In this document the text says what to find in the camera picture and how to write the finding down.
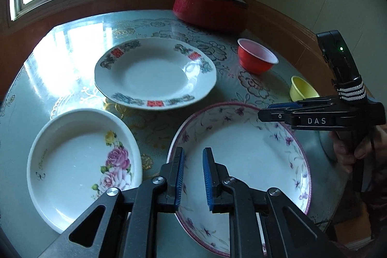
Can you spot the purple floral rimmed plate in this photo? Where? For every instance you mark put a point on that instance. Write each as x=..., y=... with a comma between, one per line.
x=262, y=154

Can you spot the white oval rose dish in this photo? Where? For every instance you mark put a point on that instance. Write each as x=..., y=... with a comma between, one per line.
x=76, y=158

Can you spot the red plastic bowl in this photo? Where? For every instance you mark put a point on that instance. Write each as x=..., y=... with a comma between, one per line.
x=254, y=57

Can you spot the red electric pot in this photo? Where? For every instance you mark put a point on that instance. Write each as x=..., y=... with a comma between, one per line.
x=216, y=15

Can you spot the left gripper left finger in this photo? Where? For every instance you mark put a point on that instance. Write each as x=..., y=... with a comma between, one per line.
x=124, y=223

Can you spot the person right hand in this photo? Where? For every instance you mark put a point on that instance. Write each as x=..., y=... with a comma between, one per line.
x=348, y=154

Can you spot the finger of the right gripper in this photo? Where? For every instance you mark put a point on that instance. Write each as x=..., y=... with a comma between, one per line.
x=274, y=114
x=287, y=104

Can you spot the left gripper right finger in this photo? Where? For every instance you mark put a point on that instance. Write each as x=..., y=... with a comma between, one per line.
x=262, y=223

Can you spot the yellow plastic bowl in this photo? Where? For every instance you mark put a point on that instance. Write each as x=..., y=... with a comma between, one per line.
x=301, y=89

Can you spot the white plate red characters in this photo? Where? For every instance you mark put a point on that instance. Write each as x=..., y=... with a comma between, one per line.
x=155, y=74

